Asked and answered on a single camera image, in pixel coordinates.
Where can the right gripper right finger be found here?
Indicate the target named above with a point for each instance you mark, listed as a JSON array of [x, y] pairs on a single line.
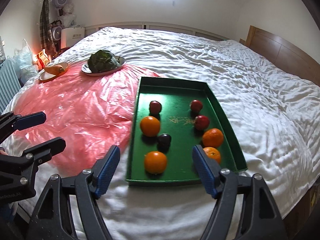
[[260, 217]]

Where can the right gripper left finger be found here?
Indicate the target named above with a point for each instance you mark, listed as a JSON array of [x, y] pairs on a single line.
[[52, 216]]

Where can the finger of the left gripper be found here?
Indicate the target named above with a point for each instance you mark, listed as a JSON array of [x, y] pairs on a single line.
[[42, 153], [28, 121]]

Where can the small orange mandarin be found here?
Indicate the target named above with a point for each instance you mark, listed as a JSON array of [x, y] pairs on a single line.
[[213, 153]]

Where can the smooth orange front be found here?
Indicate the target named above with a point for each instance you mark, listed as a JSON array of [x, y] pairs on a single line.
[[150, 126]]

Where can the red apple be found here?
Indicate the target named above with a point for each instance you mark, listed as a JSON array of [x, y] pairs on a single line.
[[201, 122], [155, 107]]

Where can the dark purple plum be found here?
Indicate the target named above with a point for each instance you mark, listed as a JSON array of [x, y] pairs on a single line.
[[164, 140]]

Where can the small red tomato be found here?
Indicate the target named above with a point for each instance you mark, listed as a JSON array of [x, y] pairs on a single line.
[[196, 106]]

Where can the light blue suitcase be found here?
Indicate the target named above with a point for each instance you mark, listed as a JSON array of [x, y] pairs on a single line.
[[9, 82]]

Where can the orange oval dish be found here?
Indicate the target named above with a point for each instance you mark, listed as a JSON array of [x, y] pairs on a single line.
[[45, 77]]

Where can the pink plastic sheet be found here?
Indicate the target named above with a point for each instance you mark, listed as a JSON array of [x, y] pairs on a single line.
[[90, 113]]

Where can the clear blue plastic bag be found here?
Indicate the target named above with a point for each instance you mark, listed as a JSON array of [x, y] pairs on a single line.
[[24, 63]]

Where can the orange snack packet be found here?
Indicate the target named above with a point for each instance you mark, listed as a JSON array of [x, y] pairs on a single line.
[[42, 59]]

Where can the black white striped plate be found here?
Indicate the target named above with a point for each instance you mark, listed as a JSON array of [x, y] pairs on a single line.
[[85, 69]]

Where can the plaid hanging cloth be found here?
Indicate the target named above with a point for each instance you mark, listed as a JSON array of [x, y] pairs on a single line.
[[46, 39]]

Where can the small white fan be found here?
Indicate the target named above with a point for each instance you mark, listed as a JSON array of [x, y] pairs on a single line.
[[56, 33]]

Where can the green leafy vegetable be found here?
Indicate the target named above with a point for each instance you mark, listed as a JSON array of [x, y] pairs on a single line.
[[102, 61]]

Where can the white bed sheet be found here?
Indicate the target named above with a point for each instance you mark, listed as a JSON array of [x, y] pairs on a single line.
[[275, 117]]

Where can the green rectangular tray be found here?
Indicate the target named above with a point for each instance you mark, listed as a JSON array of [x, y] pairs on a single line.
[[177, 120]]

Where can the wooden headboard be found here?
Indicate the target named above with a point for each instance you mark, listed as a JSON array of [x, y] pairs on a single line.
[[283, 54]]

